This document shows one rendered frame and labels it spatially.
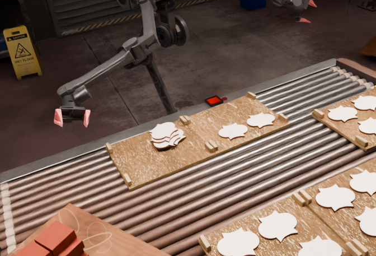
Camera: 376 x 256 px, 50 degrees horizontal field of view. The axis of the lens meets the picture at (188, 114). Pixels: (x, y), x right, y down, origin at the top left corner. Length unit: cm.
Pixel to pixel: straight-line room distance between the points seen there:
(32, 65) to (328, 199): 431
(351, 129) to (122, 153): 105
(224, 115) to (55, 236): 123
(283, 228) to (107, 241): 60
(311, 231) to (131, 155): 86
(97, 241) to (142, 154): 59
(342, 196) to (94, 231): 89
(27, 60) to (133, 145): 352
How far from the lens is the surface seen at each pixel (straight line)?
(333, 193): 161
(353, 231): 151
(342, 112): 207
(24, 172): 203
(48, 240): 104
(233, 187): 165
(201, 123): 200
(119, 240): 138
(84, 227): 146
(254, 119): 199
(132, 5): 229
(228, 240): 144
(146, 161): 182
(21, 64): 531
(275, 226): 148
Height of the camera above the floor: 204
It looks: 32 degrees down
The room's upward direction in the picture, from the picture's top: 8 degrees counter-clockwise
